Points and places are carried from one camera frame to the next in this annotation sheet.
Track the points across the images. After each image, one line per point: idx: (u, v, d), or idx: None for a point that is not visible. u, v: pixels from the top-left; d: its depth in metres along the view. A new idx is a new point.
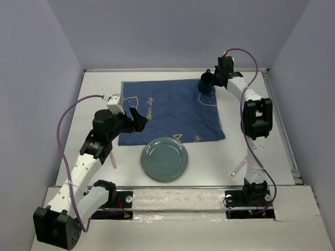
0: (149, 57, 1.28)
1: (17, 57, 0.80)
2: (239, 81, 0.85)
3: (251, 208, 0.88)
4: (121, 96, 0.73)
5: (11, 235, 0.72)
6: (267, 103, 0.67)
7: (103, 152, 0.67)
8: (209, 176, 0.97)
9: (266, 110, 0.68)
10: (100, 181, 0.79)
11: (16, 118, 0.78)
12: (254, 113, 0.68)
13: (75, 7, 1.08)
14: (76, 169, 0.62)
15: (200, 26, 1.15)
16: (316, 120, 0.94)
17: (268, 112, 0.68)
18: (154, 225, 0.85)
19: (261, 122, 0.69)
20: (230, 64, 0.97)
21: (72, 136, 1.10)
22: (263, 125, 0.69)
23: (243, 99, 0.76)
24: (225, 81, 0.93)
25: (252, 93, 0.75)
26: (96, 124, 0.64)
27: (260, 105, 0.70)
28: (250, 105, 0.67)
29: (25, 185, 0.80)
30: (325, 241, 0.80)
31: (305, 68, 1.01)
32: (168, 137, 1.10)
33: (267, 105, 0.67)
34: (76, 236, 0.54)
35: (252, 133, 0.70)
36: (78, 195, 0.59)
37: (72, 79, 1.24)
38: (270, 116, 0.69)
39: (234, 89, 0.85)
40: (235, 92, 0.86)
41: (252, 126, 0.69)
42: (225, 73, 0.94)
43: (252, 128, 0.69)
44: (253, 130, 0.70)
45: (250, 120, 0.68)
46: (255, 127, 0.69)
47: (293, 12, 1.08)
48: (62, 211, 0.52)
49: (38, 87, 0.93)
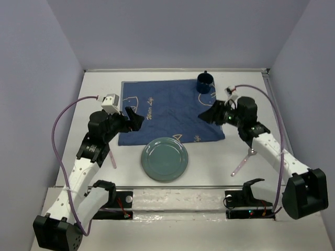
0: (149, 57, 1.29)
1: (15, 57, 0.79)
2: (270, 141, 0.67)
3: (251, 208, 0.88)
4: (115, 96, 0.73)
5: (12, 235, 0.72)
6: (318, 176, 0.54)
7: (101, 155, 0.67)
8: (209, 176, 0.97)
9: (317, 184, 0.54)
10: (99, 181, 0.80)
11: (15, 120, 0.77)
12: (304, 191, 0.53)
13: (75, 7, 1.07)
14: (73, 174, 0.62)
15: (200, 27, 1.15)
16: (316, 120, 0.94)
17: (320, 188, 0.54)
18: (154, 225, 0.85)
19: (312, 202, 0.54)
20: (255, 113, 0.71)
21: (73, 136, 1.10)
22: (315, 205, 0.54)
23: (282, 169, 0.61)
24: (247, 138, 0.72)
25: (293, 162, 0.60)
26: (91, 126, 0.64)
27: (306, 177, 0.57)
28: (300, 183, 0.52)
29: (25, 186, 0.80)
30: (325, 241, 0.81)
31: (305, 68, 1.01)
32: (168, 137, 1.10)
33: (319, 180, 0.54)
34: (77, 240, 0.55)
35: (300, 215, 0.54)
36: (77, 201, 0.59)
37: (72, 79, 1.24)
38: (322, 192, 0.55)
39: (265, 152, 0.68)
40: (265, 155, 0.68)
41: (301, 206, 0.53)
42: (247, 129, 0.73)
43: (301, 208, 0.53)
44: (302, 212, 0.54)
45: (299, 198, 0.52)
46: (304, 209, 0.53)
47: (294, 12, 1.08)
48: (62, 218, 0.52)
49: (38, 87, 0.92)
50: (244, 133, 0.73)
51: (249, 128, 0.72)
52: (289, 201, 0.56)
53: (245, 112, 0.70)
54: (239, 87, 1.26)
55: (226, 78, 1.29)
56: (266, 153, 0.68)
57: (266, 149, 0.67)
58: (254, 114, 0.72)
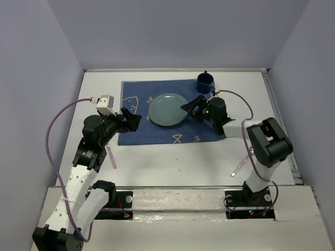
0: (149, 56, 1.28)
1: (14, 57, 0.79)
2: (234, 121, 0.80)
3: (252, 208, 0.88)
4: (110, 97, 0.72)
5: (12, 235, 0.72)
6: (270, 122, 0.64)
7: (98, 160, 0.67)
8: (209, 177, 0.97)
9: (272, 128, 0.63)
10: (99, 181, 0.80)
11: (15, 120, 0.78)
12: (261, 135, 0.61)
13: (75, 7, 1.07)
14: (70, 182, 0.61)
15: (200, 27, 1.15)
16: (316, 122, 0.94)
17: (276, 130, 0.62)
18: (154, 225, 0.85)
19: (275, 144, 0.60)
20: (224, 111, 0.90)
21: (73, 136, 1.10)
22: (280, 145, 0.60)
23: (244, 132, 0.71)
24: (221, 132, 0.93)
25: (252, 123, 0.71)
26: (87, 132, 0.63)
27: (265, 128, 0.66)
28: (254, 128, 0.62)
29: (25, 187, 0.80)
30: (325, 241, 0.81)
31: (306, 68, 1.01)
32: (171, 93, 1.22)
33: (270, 123, 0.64)
34: (79, 247, 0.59)
35: (269, 156, 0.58)
36: (75, 209, 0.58)
37: (72, 79, 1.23)
38: (282, 134, 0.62)
39: (234, 132, 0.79)
40: (234, 134, 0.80)
41: (265, 148, 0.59)
42: (219, 124, 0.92)
43: (267, 150, 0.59)
44: (269, 152, 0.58)
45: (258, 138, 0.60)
46: (271, 148, 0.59)
47: (294, 13, 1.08)
48: (61, 229, 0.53)
49: (37, 87, 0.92)
50: (219, 129, 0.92)
51: (221, 123, 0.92)
52: (260, 154, 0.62)
53: (217, 110, 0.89)
54: (239, 88, 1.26)
55: (226, 78, 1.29)
56: (235, 133, 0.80)
57: (233, 129, 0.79)
58: (225, 112, 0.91)
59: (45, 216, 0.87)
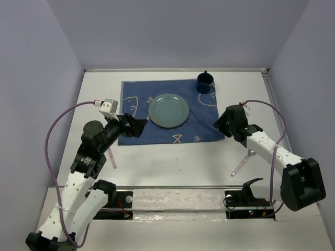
0: (149, 56, 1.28)
1: (14, 57, 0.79)
2: (263, 137, 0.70)
3: (251, 207, 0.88)
4: (113, 102, 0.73)
5: (12, 235, 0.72)
6: (311, 165, 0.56)
7: (96, 167, 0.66)
8: (209, 177, 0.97)
9: (312, 172, 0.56)
10: (99, 181, 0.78)
11: (15, 120, 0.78)
12: (300, 182, 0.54)
13: (75, 8, 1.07)
14: (66, 190, 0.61)
15: (200, 27, 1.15)
16: (316, 122, 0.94)
17: (315, 177, 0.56)
18: (154, 225, 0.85)
19: (309, 192, 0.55)
20: (244, 116, 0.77)
21: (73, 136, 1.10)
22: (313, 194, 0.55)
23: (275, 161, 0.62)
24: (242, 139, 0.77)
25: (286, 155, 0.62)
26: (86, 139, 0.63)
27: (301, 168, 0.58)
28: (293, 174, 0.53)
29: (25, 187, 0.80)
30: (325, 241, 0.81)
31: (306, 68, 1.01)
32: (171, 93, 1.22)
33: (311, 168, 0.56)
34: None
35: (299, 206, 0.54)
36: (69, 218, 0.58)
37: (72, 79, 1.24)
38: (319, 182, 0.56)
39: (260, 149, 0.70)
40: (261, 152, 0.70)
41: (298, 197, 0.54)
42: (239, 130, 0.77)
43: (300, 200, 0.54)
44: (301, 202, 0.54)
45: (296, 186, 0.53)
46: (304, 198, 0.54)
47: (294, 13, 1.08)
48: (53, 238, 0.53)
49: (37, 88, 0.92)
50: (238, 135, 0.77)
51: (242, 129, 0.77)
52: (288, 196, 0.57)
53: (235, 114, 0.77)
54: (239, 88, 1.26)
55: (226, 78, 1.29)
56: (261, 151, 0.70)
57: (259, 147, 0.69)
58: (245, 117, 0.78)
59: (45, 216, 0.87)
